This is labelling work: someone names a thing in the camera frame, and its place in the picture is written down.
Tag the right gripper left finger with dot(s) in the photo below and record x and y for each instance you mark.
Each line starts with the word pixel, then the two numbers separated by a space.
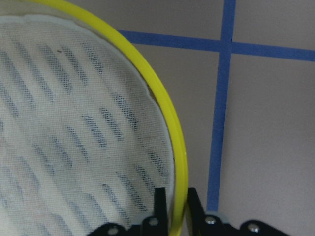
pixel 160 204

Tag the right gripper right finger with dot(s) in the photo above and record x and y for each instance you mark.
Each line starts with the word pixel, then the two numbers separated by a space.
pixel 195 208

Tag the yellow steamer basket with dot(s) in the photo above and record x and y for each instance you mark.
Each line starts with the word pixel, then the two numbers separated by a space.
pixel 87 129

